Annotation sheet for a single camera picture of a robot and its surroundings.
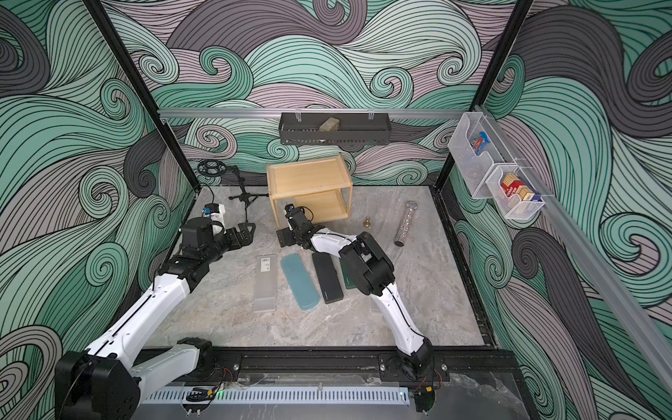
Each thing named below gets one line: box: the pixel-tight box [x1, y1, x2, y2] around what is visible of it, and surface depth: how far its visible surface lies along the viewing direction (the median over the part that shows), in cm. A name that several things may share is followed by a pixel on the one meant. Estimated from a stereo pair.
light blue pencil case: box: [280, 253, 321, 311], surface depth 94 cm
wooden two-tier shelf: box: [266, 152, 353, 229], surface depth 100 cm
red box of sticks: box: [501, 173, 536, 202], surface depth 67 cm
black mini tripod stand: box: [227, 165, 270, 223], surface depth 112 cm
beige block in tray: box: [318, 116, 341, 133], surface depth 94 cm
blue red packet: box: [469, 131, 491, 155], surface depth 85 cm
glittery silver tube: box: [393, 200, 419, 247], surface depth 106 cm
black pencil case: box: [311, 252, 344, 305], surface depth 94 cm
